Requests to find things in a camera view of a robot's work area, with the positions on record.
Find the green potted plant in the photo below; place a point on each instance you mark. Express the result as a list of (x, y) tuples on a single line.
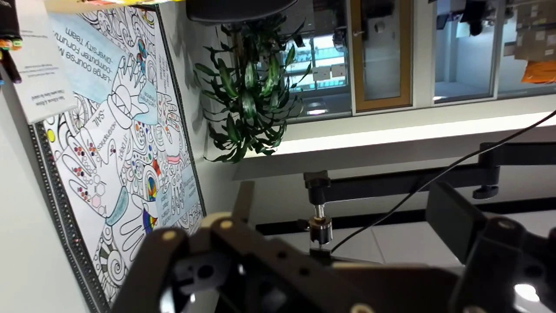
[(245, 81)]

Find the black camera stand rail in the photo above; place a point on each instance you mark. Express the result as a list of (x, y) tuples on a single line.
[(483, 176)]

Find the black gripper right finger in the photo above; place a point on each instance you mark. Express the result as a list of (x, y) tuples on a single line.
[(497, 253)]

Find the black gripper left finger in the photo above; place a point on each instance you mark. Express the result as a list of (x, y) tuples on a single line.
[(266, 276)]

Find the colouring poster on wall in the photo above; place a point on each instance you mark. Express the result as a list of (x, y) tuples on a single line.
[(118, 164)]

